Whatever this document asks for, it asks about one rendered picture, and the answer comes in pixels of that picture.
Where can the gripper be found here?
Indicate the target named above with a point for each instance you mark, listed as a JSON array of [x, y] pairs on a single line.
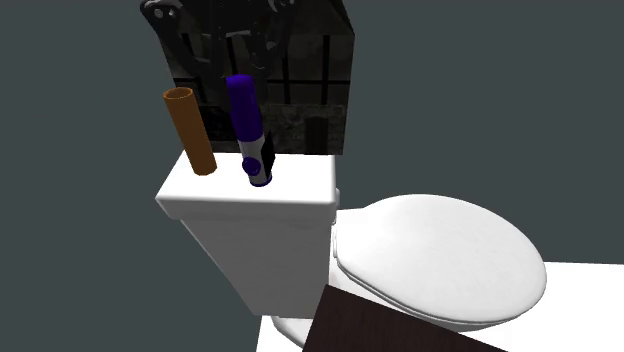
[[229, 12]]

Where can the purple and silver spray bottle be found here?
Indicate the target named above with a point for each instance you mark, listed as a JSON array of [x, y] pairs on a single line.
[[244, 112]]

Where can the brown cardboard tube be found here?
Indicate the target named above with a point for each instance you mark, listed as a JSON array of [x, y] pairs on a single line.
[[190, 131]]

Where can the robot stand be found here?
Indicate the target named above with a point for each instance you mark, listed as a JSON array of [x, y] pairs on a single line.
[[317, 73]]

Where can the white toilet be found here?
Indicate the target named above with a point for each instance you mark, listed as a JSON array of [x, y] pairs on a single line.
[[273, 244]]

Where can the dark brown wooden furniture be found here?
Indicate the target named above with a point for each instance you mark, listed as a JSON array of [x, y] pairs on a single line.
[[370, 326]]

